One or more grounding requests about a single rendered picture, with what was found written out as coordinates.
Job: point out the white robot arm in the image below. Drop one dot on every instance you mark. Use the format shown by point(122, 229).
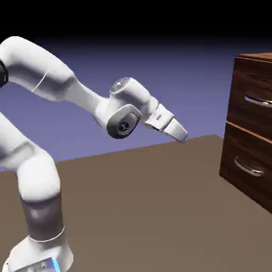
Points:
point(53, 80)

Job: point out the dark wood drawer front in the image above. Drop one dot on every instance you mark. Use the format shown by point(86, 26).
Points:
point(240, 153)
point(248, 85)

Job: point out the dark wood cabinet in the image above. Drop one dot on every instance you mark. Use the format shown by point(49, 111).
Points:
point(250, 131)

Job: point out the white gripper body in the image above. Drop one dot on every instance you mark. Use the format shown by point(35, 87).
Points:
point(176, 128)

